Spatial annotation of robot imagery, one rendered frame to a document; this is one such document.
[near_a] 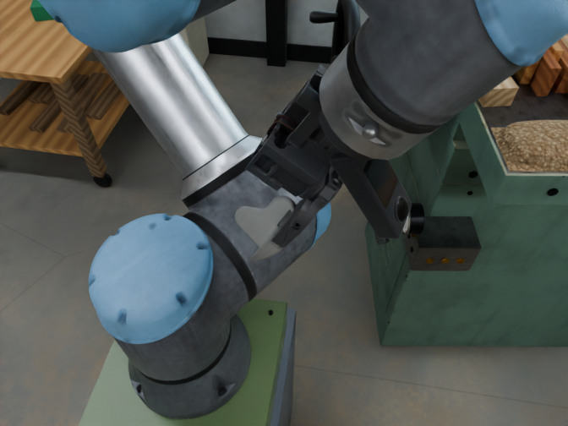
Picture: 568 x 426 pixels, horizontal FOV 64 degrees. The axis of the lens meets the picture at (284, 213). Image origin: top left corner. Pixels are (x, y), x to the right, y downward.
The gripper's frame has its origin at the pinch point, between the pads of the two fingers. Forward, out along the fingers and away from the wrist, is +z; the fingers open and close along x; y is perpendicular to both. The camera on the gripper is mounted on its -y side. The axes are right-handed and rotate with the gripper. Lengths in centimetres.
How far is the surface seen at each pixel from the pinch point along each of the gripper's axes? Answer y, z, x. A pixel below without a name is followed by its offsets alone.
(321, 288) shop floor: -41, 87, -36
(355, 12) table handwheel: 4.6, 4.0, -43.9
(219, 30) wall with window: 48, 136, -151
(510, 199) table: -26.6, -5.4, -19.1
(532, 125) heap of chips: -22.3, -11.3, -26.4
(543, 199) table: -30.3, -7.2, -20.9
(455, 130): -20.4, 3.6, -34.8
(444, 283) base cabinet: -52, 39, -32
